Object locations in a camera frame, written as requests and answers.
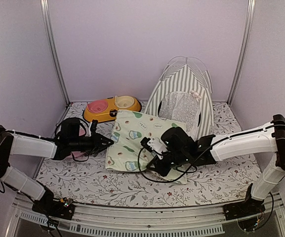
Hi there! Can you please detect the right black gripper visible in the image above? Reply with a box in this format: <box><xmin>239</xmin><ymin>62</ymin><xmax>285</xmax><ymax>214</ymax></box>
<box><xmin>146</xmin><ymin>151</ymin><xmax>189</xmax><ymax>177</ymax></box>

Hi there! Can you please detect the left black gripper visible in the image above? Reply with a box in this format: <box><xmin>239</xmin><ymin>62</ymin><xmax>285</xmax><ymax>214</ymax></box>
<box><xmin>69</xmin><ymin>131</ymin><xmax>114</xmax><ymax>155</ymax></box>

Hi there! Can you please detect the avocado print cushion mat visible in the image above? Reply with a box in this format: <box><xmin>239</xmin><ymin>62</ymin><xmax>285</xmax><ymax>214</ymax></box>
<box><xmin>105</xmin><ymin>110</ymin><xmax>186</xmax><ymax>172</ymax></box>

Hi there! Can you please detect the striped fabric pet tent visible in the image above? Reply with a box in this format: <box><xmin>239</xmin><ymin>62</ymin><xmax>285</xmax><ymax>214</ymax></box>
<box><xmin>144</xmin><ymin>65</ymin><xmax>214</xmax><ymax>140</ymax></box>

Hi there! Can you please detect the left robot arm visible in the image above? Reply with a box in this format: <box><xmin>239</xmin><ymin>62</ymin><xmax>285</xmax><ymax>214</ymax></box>
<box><xmin>0</xmin><ymin>118</ymin><xmax>114</xmax><ymax>214</ymax></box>

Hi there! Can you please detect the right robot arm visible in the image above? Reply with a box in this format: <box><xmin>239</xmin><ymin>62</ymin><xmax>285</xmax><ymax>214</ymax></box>
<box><xmin>140</xmin><ymin>114</ymin><xmax>285</xmax><ymax>215</ymax></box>

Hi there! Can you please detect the yellow double pet feeder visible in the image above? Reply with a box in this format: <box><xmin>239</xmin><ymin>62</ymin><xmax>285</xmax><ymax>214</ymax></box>
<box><xmin>83</xmin><ymin>97</ymin><xmax>142</xmax><ymax>123</ymax></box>

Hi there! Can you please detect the pink round plate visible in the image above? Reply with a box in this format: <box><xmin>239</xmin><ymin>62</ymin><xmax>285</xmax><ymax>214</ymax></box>
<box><xmin>67</xmin><ymin>128</ymin><xmax>89</xmax><ymax>160</ymax></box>

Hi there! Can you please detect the floral table cloth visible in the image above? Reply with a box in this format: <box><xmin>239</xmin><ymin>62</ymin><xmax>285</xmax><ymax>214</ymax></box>
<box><xmin>32</xmin><ymin>100</ymin><xmax>268</xmax><ymax>208</ymax></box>

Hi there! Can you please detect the pink bowl in feeder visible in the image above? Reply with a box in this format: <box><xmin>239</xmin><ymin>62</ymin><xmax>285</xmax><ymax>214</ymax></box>
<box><xmin>86</xmin><ymin>100</ymin><xmax>108</xmax><ymax>114</ymax></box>

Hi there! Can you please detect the cream bowl in feeder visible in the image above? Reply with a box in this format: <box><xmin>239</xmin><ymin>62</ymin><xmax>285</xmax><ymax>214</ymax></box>
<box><xmin>115</xmin><ymin>95</ymin><xmax>135</xmax><ymax>109</ymax></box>

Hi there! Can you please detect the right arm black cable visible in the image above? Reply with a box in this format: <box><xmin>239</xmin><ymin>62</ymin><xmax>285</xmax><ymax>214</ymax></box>
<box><xmin>137</xmin><ymin>125</ymin><xmax>285</xmax><ymax>183</ymax></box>

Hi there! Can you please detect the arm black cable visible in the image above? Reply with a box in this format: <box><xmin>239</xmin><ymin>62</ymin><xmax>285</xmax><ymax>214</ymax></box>
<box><xmin>54</xmin><ymin>118</ymin><xmax>91</xmax><ymax>162</ymax></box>
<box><xmin>137</xmin><ymin>125</ymin><xmax>285</xmax><ymax>183</ymax></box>

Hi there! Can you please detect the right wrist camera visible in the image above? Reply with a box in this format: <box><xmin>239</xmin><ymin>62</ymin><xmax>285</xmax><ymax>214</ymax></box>
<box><xmin>140</xmin><ymin>137</ymin><xmax>168</xmax><ymax>159</ymax></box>

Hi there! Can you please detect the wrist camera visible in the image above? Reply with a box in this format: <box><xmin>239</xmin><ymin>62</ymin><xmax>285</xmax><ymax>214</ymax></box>
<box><xmin>88</xmin><ymin>119</ymin><xmax>98</xmax><ymax>136</ymax></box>
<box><xmin>140</xmin><ymin>137</ymin><xmax>168</xmax><ymax>159</ymax></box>

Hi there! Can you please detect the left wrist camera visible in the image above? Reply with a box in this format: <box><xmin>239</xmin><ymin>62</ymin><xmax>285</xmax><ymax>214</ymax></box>
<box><xmin>88</xmin><ymin>119</ymin><xmax>98</xmax><ymax>136</ymax></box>

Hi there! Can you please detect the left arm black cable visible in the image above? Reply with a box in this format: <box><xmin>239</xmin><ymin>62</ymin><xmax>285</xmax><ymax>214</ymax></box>
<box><xmin>54</xmin><ymin>118</ymin><xmax>91</xmax><ymax>162</ymax></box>

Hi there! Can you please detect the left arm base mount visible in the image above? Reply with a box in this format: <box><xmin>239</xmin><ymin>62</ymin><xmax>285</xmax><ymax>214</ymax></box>
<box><xmin>32</xmin><ymin>186</ymin><xmax>75</xmax><ymax>220</ymax></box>

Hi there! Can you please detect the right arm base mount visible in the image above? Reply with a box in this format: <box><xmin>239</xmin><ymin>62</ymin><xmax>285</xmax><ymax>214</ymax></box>
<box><xmin>223</xmin><ymin>184</ymin><xmax>265</xmax><ymax>232</ymax></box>

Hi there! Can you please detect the left aluminium frame post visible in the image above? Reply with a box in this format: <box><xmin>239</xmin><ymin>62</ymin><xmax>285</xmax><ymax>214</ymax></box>
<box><xmin>40</xmin><ymin>0</ymin><xmax>70</xmax><ymax>106</ymax></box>

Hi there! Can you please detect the aluminium frame post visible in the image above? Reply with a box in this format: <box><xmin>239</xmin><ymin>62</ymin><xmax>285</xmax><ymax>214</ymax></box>
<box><xmin>227</xmin><ymin>0</ymin><xmax>256</xmax><ymax>106</ymax></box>
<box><xmin>40</xmin><ymin>0</ymin><xmax>70</xmax><ymax>106</ymax></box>

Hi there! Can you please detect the right aluminium frame post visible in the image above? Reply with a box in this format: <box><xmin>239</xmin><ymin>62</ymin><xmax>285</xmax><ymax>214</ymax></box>
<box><xmin>227</xmin><ymin>0</ymin><xmax>256</xmax><ymax>106</ymax></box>

